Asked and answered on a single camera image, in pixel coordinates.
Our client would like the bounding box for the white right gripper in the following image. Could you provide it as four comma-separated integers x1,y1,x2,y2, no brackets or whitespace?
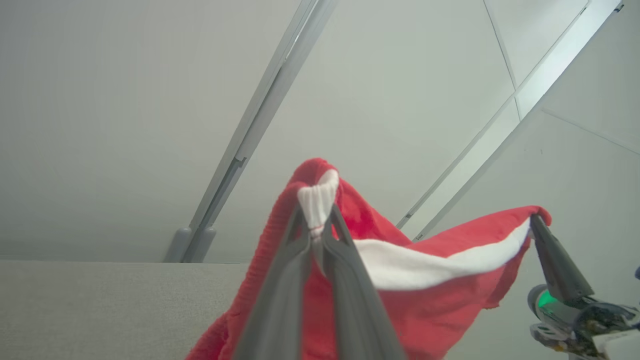
527,213,640,360

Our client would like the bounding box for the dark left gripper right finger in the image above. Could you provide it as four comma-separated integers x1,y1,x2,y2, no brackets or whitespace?
321,204,408,360

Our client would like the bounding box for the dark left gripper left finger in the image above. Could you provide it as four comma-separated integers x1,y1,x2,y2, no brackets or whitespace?
231,204,313,360

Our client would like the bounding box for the red garment with white band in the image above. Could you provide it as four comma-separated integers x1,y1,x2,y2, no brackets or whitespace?
185,158,552,360

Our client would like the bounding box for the grey partition post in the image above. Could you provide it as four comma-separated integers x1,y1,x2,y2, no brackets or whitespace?
162,0,341,264

